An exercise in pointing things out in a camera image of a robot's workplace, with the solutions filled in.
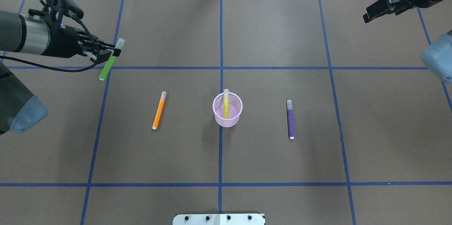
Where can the orange marker pen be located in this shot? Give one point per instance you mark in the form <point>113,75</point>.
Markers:
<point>159,110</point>

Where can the pink mesh pen holder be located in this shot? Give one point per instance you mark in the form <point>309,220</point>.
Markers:
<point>235,110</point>

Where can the green marker pen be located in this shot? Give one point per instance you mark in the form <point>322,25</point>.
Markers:
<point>109,64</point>

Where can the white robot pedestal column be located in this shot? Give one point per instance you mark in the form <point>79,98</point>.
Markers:
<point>220,219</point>

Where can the purple marker pen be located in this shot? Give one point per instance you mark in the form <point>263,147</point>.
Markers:
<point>290,120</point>

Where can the yellow marker pen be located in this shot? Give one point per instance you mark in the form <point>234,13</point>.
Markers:
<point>226,104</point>

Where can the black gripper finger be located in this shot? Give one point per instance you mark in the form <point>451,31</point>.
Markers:
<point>386,7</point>

